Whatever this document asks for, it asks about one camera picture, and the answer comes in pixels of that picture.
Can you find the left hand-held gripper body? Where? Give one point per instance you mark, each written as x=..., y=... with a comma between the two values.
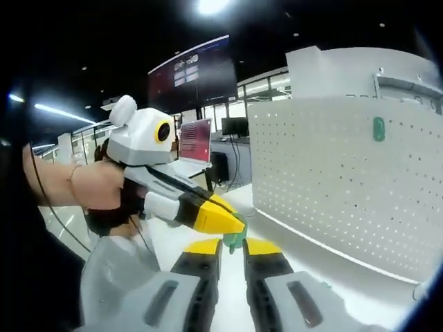
x=138, y=138

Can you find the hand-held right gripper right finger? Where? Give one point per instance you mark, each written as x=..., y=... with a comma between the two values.
x=297, y=304

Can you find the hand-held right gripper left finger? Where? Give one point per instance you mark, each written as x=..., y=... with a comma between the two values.
x=162, y=301

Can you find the green hook assembly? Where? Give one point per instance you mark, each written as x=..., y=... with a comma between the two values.
x=235, y=239

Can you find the white perforated mounting plate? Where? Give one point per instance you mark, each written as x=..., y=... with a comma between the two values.
x=311, y=173

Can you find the green pegs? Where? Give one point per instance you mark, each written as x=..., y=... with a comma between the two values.
x=379, y=129

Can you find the black computer tower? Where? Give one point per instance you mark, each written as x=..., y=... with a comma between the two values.
x=219, y=166

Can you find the white laptop with red screen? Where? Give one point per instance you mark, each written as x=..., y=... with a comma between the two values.
x=195, y=140

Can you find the grey mesh office chair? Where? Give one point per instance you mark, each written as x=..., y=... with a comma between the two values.
x=110, y=269

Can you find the black computer monitor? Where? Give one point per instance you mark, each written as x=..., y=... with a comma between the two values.
x=235, y=126

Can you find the large dark wall screen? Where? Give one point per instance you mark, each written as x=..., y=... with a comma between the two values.
x=207, y=69

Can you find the white workstation frame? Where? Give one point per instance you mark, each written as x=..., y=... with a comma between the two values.
x=328, y=69

